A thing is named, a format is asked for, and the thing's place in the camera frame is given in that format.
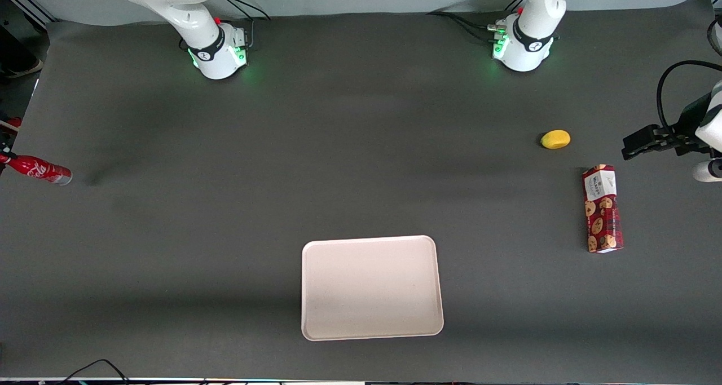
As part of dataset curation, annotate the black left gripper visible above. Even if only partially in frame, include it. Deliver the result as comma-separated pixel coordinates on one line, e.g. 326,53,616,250
622,92,712,161

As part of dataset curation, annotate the red coke bottle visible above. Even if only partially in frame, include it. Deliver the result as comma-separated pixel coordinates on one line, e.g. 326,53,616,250
0,152,73,187

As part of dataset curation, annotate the cream plastic tray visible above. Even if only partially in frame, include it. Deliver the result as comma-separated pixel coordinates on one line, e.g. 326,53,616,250
301,235,444,342

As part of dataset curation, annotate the red cookie box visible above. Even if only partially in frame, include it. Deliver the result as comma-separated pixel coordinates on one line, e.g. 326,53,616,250
582,164,625,254

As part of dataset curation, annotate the dark shoe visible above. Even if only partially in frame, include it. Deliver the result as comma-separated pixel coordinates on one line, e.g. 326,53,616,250
0,58,43,79

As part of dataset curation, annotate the yellow lemon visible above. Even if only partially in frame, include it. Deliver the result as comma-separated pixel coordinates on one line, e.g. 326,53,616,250
540,130,571,149

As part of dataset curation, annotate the black looped wrist cable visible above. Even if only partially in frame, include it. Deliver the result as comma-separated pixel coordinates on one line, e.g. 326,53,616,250
656,60,722,139

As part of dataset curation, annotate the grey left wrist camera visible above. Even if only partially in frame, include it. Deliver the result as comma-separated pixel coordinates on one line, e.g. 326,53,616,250
692,158,722,183

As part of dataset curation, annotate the aluminium frame profile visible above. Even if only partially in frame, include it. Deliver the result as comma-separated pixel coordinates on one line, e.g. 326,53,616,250
0,0,58,25

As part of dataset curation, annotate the black left arm base cable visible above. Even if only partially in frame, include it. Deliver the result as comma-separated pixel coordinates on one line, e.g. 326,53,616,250
425,0,528,43

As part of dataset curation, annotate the black arm base cable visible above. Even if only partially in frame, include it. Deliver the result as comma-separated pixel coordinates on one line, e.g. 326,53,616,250
179,0,271,52
425,0,528,43

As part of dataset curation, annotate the black cable at table edge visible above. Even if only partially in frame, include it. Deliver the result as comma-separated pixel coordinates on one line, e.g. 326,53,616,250
55,359,131,385

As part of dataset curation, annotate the black right arm base cable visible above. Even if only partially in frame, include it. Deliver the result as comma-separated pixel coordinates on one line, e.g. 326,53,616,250
179,0,271,52

